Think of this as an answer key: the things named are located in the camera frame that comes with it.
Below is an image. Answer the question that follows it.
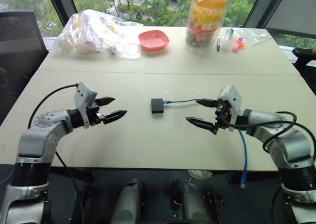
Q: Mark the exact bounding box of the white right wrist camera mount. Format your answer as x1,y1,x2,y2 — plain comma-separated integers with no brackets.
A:
217,84,244,132

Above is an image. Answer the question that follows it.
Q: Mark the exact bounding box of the clear zip bag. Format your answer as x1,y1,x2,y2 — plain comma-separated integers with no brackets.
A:
233,27,273,47

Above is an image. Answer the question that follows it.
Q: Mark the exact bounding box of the blue Ethernet cable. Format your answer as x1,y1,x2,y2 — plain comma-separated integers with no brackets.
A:
162,98,248,189

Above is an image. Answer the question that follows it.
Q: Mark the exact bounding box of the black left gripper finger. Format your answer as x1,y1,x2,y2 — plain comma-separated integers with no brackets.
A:
103,110,128,125
94,96,116,108

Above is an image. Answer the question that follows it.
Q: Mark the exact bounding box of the black mesh office chair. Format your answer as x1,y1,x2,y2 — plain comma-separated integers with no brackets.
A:
0,10,49,126

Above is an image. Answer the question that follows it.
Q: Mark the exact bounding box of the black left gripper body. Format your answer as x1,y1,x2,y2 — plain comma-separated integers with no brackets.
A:
86,99,106,127

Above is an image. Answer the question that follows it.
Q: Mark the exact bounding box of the grey rounded shape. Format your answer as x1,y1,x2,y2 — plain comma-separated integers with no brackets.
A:
171,178,213,224
117,179,147,224

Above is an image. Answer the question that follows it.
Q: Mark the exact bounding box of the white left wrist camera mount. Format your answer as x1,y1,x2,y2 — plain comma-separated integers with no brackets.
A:
74,82,98,129

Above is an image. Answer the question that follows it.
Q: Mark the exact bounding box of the candy jar with orange lid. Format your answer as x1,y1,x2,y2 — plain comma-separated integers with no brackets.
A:
185,0,229,47

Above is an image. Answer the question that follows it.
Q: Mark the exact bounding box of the clear bag of white items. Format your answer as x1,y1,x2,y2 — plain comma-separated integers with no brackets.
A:
52,9,145,60

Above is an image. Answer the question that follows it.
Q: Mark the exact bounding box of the white round object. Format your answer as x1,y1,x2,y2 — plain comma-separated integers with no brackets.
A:
188,169,214,180

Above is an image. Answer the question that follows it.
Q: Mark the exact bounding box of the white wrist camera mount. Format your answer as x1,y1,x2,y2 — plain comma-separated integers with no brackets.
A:
74,82,98,129
217,84,244,132

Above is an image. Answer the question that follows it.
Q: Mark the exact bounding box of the small black adapter box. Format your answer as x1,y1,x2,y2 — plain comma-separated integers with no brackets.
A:
151,98,165,115

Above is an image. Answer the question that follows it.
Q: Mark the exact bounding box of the clear plastic bag around jar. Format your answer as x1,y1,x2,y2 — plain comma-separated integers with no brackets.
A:
185,0,239,59

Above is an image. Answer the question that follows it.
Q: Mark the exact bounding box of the pink highlighter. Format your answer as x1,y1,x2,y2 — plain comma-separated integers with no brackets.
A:
232,36,244,52

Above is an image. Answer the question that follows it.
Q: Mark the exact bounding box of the grey mesh office chair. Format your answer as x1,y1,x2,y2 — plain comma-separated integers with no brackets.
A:
265,0,316,79

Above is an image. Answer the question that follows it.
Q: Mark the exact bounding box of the black window frame post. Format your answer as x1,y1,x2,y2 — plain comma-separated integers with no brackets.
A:
45,0,76,30
242,0,268,29

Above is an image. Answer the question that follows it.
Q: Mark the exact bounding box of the pink plastic bowl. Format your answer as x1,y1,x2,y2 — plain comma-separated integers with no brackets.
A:
138,30,170,52

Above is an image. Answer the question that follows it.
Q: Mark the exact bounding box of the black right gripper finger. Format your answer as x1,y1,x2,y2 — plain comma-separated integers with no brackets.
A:
185,116,218,135
195,98,218,109

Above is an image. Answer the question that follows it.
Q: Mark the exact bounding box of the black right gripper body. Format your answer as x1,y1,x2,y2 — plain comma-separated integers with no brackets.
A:
214,98,234,131

